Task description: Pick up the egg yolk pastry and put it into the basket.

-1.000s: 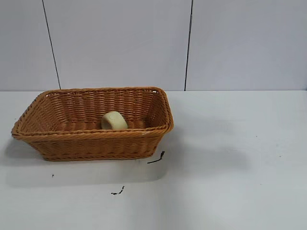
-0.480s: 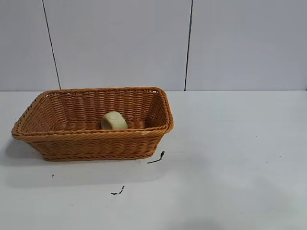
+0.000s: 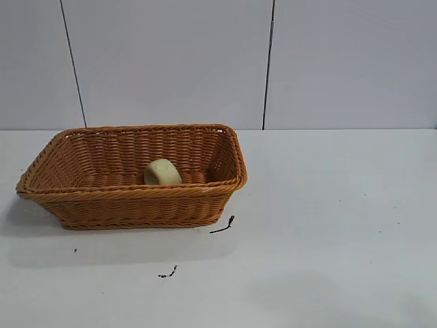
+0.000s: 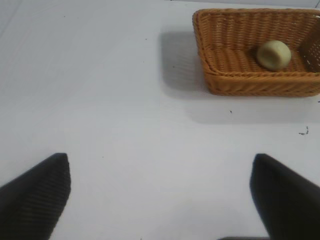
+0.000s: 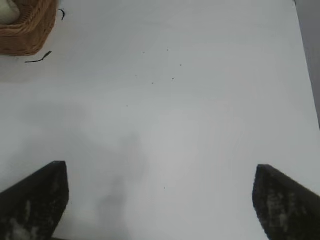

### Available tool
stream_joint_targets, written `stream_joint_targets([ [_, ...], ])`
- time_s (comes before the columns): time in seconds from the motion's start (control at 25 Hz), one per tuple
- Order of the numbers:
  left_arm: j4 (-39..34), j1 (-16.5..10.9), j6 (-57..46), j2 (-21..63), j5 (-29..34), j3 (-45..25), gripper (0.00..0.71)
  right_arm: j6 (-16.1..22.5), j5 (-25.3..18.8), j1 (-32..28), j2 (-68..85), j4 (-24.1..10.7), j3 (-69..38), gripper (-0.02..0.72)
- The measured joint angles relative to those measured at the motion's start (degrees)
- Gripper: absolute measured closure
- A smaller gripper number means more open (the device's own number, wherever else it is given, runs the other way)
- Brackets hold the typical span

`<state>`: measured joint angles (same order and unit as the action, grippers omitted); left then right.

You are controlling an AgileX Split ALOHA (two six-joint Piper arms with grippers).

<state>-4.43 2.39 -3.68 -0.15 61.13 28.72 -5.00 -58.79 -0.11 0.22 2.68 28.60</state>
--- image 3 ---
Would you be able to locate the pale yellow egg yolk pastry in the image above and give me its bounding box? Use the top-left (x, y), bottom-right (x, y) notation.
top-left (143, 159), bottom-right (182, 187)

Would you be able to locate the brown woven wicker basket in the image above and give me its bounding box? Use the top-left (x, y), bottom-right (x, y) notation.
top-left (15, 123), bottom-right (249, 230)

